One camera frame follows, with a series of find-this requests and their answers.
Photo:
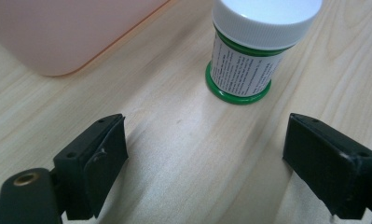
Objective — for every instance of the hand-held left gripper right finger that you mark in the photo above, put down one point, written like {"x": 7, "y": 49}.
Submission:
{"x": 326, "y": 161}

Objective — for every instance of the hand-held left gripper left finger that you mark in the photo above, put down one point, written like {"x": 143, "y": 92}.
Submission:
{"x": 90, "y": 165}

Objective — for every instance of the green bottle with white cap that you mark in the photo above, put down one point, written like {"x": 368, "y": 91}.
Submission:
{"x": 252, "y": 46}

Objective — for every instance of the pink plastic container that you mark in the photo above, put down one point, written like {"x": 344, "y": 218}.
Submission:
{"x": 62, "y": 31}

